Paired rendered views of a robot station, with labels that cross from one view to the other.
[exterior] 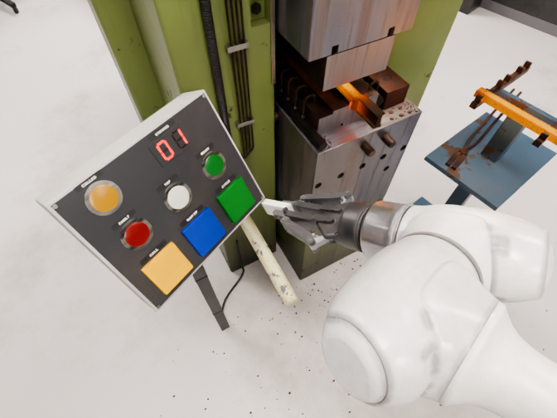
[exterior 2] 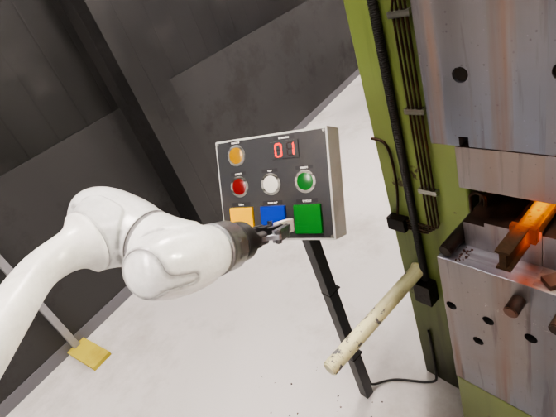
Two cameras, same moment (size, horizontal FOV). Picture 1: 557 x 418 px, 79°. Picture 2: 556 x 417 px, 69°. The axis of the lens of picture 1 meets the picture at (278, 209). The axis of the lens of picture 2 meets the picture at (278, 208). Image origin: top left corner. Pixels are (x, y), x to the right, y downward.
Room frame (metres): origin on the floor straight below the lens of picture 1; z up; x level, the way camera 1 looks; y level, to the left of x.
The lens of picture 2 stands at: (0.34, -0.75, 1.56)
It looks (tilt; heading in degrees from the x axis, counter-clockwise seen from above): 30 degrees down; 88
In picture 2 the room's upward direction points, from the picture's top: 22 degrees counter-clockwise
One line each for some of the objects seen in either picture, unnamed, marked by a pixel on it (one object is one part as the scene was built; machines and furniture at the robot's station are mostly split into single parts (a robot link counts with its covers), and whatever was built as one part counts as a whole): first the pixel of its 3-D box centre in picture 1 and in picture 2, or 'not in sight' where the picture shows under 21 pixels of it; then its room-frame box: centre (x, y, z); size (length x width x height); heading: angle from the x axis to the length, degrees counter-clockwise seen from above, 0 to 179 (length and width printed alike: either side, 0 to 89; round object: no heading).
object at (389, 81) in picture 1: (384, 86); not in sight; (0.90, -0.33, 0.95); 0.12 x 0.09 x 0.07; 28
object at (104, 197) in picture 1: (104, 197); (236, 155); (0.32, 0.28, 1.16); 0.05 x 0.03 x 0.04; 118
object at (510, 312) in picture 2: (368, 149); (515, 306); (0.71, -0.27, 0.87); 0.04 x 0.03 x 0.03; 28
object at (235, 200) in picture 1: (235, 200); (309, 218); (0.43, 0.09, 1.01); 0.07 x 0.05 x 0.07; 143
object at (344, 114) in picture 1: (309, 75); (555, 186); (0.95, -0.10, 0.96); 0.42 x 0.20 x 0.09; 28
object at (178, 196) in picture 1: (178, 196); (270, 184); (0.38, 0.19, 1.09); 0.05 x 0.03 x 0.04; 118
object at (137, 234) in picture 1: (137, 234); (239, 186); (0.30, 0.25, 1.09); 0.05 x 0.03 x 0.04; 118
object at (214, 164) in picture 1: (214, 165); (304, 181); (0.46, 0.13, 1.09); 0.05 x 0.03 x 0.04; 118
